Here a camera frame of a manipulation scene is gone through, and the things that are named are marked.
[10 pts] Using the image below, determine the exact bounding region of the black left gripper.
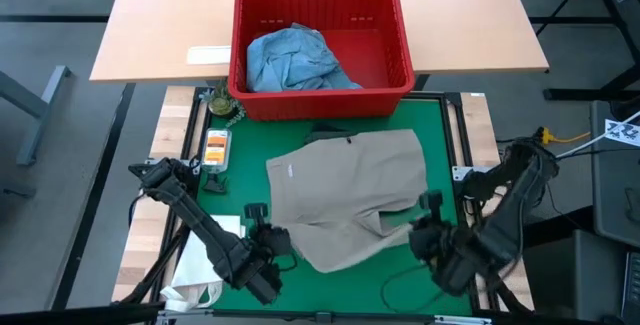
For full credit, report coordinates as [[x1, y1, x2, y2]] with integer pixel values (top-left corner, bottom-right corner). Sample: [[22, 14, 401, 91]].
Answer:
[[218, 202, 296, 307]]

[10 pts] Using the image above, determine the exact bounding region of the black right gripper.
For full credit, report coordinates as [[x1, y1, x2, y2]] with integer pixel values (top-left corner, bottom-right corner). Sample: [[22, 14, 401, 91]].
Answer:
[[407, 188, 495, 298]]

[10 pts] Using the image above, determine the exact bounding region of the beige khaki garment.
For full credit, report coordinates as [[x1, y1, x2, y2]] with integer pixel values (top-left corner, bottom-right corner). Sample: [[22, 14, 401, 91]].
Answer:
[[265, 128, 429, 274]]

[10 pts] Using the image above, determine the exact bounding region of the red plastic laundry bin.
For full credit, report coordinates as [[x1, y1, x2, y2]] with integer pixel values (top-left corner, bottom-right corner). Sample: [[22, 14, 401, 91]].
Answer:
[[227, 0, 416, 122]]

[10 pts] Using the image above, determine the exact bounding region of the white printed tote bag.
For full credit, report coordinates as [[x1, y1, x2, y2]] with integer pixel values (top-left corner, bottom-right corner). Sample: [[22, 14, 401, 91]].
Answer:
[[159, 213, 245, 312]]

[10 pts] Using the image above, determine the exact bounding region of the green table mat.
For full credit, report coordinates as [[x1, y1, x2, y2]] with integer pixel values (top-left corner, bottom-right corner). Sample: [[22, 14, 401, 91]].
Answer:
[[192, 98, 474, 316]]

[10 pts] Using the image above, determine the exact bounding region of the clear package with orange label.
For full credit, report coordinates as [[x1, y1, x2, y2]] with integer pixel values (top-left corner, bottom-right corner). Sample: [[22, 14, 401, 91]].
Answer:
[[200, 127, 233, 174]]

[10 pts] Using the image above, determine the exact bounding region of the dark grey box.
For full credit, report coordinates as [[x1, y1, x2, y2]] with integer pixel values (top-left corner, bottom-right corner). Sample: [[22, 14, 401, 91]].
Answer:
[[519, 229, 626, 322]]

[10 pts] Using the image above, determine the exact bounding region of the small potted succulent plant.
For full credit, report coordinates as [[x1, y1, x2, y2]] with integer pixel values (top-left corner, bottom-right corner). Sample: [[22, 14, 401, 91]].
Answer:
[[199, 80, 247, 129]]

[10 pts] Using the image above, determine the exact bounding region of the dark grey case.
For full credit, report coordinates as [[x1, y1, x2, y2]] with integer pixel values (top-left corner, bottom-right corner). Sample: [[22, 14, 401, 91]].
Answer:
[[591, 99, 640, 249]]

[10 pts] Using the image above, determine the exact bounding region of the black keyboard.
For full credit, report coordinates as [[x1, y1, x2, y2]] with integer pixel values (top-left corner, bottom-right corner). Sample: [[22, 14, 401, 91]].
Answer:
[[621, 252, 640, 324]]

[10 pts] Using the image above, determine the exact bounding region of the black table leg bar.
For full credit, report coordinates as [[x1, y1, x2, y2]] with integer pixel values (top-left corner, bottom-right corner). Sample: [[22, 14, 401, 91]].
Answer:
[[49, 82, 137, 311]]

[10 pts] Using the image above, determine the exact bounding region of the black horizontal bar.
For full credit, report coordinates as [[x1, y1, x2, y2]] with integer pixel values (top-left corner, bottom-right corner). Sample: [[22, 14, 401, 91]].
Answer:
[[0, 303, 166, 325]]

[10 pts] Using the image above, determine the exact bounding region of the light blue garment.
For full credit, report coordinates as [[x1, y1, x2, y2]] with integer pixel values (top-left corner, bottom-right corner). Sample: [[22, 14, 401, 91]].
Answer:
[[246, 22, 364, 94]]

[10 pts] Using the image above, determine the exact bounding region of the white paper strip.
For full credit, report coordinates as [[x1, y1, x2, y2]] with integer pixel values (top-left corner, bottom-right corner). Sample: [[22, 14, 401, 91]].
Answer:
[[186, 44, 233, 66]]

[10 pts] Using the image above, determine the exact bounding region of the white tag with black logo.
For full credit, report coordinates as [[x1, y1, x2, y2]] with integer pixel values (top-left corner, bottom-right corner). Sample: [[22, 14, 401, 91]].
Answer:
[[604, 118, 640, 147]]

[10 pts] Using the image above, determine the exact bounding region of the light wooden table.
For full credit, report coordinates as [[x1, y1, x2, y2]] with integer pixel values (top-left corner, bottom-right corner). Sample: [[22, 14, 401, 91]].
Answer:
[[89, 0, 550, 84]]

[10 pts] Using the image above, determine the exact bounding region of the grey metal table leg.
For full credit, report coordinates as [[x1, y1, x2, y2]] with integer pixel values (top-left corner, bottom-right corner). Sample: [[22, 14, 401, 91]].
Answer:
[[0, 63, 71, 166]]

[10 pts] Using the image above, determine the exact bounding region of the silver metal bracket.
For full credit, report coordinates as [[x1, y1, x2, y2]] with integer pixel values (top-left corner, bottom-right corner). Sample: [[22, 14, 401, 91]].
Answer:
[[434, 314, 494, 325]]

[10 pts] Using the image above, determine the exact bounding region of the black thick cable bundle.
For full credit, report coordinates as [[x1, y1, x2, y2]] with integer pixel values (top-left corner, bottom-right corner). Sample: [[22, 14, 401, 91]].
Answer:
[[117, 214, 194, 306], [479, 274, 532, 314]]

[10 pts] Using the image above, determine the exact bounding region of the yellow plug with cable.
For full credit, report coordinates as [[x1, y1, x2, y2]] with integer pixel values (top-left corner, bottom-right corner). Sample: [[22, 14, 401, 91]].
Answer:
[[537, 125, 591, 146]]

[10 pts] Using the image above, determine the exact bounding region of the black aluminium table frame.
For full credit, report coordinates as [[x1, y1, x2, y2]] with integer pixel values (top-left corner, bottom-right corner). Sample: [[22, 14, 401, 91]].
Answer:
[[112, 86, 534, 325]]

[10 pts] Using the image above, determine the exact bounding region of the white cable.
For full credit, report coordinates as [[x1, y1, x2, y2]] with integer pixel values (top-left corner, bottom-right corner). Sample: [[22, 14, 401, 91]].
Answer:
[[554, 109, 640, 161]]

